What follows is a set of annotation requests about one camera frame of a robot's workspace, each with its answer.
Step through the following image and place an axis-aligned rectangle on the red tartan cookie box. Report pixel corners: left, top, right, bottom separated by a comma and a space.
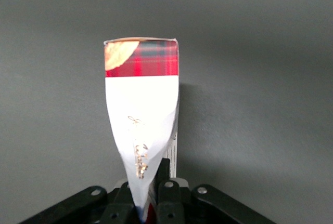
103, 36, 181, 224

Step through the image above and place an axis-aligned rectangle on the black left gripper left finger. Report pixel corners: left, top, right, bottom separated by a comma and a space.
18, 181, 139, 224

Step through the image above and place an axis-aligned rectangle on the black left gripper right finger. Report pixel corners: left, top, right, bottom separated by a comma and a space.
155, 157, 277, 224

